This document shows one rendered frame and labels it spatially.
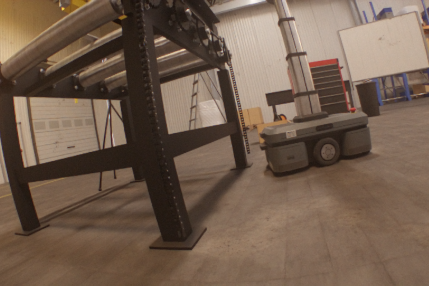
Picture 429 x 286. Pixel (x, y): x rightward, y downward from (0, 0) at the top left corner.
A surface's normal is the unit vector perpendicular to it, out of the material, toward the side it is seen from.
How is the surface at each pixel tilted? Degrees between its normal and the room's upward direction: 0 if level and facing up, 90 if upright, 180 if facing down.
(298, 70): 90
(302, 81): 90
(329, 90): 90
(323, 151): 90
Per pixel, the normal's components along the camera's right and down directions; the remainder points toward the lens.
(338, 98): -0.22, 0.10
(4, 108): 0.95, -0.18
